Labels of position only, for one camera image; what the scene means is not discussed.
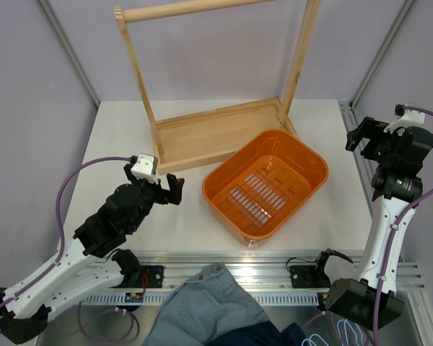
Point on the left aluminium corner post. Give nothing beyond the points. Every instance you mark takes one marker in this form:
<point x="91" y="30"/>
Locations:
<point x="59" y="33"/>

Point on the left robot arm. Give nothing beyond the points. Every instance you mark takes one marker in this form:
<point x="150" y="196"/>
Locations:
<point x="91" y="261"/>

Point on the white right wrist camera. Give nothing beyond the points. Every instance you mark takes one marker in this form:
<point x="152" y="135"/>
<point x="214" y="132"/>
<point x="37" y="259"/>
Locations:
<point x="407" y="118"/>

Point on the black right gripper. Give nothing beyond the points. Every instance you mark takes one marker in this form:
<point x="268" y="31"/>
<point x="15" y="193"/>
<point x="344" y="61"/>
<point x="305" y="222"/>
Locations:
<point x="373" y="130"/>

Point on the aluminium corner post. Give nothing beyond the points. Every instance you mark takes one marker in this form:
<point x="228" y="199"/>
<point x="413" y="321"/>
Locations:
<point x="59" y="33"/>
<point x="382" y="51"/>

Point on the orange plastic basket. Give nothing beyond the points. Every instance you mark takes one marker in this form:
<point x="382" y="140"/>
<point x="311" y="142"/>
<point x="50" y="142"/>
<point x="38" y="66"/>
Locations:
<point x="262" y="185"/>

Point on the dark blue denim garment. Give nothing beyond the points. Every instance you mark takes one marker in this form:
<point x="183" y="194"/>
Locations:
<point x="264" y="333"/>

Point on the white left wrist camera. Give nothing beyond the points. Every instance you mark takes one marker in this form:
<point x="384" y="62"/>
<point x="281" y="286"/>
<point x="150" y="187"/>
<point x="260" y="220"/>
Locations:
<point x="142" y="166"/>

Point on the light blue skirt hanger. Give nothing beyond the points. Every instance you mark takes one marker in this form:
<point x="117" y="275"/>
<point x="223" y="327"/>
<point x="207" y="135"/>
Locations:
<point x="344" y="332"/>

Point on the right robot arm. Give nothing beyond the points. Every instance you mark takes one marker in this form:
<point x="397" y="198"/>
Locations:
<point x="367" y="294"/>

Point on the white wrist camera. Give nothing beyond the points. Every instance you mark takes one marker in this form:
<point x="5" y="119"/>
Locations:
<point x="142" y="166"/>
<point x="407" y="118"/>

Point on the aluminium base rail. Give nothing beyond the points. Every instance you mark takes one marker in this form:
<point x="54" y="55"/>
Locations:
<point x="273" y="278"/>

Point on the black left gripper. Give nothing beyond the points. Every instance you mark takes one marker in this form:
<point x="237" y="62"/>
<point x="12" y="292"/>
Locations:
<point x="174" y="194"/>

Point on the light denim jacket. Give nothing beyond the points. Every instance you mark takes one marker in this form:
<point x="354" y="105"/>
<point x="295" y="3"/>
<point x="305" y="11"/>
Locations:
<point x="206" y="306"/>

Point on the wooden clothes rack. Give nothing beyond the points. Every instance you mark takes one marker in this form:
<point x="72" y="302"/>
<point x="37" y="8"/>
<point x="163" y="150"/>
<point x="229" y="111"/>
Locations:
<point x="203" y="138"/>

